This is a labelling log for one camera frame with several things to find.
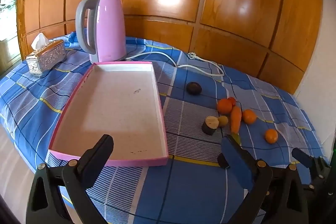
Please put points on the small red tomato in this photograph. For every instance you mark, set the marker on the small red tomato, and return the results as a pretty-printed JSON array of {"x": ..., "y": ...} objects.
[{"x": 232, "y": 100}]

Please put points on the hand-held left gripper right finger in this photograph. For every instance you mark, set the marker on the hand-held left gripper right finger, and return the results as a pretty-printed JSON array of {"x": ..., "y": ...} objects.
[{"x": 237, "y": 159}]

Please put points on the blue plaid tablecloth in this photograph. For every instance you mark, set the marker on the blue plaid tablecloth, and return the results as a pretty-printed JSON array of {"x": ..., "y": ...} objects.
[{"x": 194, "y": 187}]

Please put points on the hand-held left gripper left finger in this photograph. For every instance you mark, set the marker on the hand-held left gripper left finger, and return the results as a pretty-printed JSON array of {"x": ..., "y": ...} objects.
[{"x": 97, "y": 161}]

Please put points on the small orange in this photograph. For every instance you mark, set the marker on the small orange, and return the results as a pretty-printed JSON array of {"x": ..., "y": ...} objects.
[
  {"x": 249, "y": 117},
  {"x": 271, "y": 136}
]

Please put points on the large orange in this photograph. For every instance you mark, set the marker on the large orange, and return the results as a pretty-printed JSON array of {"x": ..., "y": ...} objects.
[{"x": 224, "y": 106}]

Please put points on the yellow-green round fruit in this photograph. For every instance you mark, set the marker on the yellow-green round fruit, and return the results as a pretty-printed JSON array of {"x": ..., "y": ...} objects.
[{"x": 224, "y": 121}]

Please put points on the white tissue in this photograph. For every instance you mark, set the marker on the white tissue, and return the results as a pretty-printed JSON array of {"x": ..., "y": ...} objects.
[{"x": 40, "y": 41}]

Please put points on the pink shallow cardboard tray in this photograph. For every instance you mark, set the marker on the pink shallow cardboard tray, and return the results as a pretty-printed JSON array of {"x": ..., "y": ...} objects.
[{"x": 118, "y": 98}]

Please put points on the dark avocado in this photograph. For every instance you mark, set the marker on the dark avocado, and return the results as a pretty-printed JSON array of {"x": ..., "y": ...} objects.
[{"x": 194, "y": 88}]

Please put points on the silver embossed tissue box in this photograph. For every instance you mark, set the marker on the silver embossed tissue box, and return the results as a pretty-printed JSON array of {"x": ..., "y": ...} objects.
[{"x": 48, "y": 58}]

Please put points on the orange carrot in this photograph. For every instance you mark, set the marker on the orange carrot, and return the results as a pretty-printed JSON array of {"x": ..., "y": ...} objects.
[{"x": 235, "y": 119}]

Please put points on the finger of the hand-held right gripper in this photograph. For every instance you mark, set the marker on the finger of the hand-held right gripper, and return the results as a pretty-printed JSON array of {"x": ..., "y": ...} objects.
[
  {"x": 315, "y": 188},
  {"x": 303, "y": 157}
]

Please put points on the pink electric kettle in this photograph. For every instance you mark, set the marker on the pink electric kettle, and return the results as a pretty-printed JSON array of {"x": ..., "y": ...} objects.
[{"x": 110, "y": 29}]

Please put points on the window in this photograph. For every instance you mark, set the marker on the window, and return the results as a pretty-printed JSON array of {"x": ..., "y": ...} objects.
[{"x": 8, "y": 16}]

